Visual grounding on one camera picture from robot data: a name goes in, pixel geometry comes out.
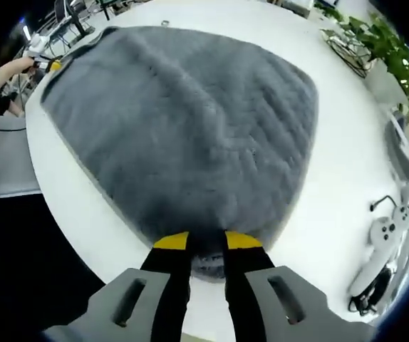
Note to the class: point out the grey fluffy towel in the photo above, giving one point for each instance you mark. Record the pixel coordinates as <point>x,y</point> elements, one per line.
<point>176,135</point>

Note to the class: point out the person's left hand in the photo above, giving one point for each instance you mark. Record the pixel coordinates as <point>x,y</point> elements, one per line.
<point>25,64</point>

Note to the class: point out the white handheld controller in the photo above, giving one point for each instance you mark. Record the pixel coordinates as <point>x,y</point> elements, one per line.
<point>405,215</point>
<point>375,249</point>

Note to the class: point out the white headset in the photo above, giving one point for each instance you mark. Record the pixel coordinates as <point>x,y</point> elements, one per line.
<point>402,146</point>

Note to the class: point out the large green potted plant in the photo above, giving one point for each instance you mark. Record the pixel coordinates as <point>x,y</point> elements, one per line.
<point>393,53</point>

